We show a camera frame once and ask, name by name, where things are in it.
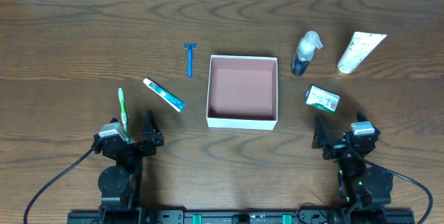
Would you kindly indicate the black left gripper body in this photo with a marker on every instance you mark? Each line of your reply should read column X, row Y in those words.
column 133, row 146

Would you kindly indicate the white green toothpaste tube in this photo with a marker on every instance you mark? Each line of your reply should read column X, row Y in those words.
column 176, row 103

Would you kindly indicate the white cream tube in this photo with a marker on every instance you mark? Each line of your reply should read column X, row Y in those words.
column 360, row 46

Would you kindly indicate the white cardboard box pink inside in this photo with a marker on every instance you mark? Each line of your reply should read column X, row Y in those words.
column 242, row 92

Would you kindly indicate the clear spray bottle blue liquid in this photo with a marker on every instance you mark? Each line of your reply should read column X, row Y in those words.
column 305, row 52

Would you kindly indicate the green white soap pack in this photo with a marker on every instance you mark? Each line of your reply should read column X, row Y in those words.
column 322, row 99

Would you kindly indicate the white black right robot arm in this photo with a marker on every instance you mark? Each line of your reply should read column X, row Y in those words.
column 367, row 189

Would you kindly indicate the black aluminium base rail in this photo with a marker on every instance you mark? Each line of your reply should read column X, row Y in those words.
column 304, row 215

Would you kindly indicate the blue disposable razor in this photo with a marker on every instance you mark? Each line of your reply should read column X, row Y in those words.
column 189, row 48

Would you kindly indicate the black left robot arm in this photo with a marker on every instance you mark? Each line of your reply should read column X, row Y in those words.
column 120, row 185

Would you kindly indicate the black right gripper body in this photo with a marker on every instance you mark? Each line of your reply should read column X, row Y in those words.
column 339, row 146

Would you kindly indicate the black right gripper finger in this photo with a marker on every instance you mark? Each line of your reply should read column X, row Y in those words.
column 361, row 116
column 320, row 138

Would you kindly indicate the green toothbrush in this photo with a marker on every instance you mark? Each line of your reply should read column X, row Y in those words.
column 124, row 116

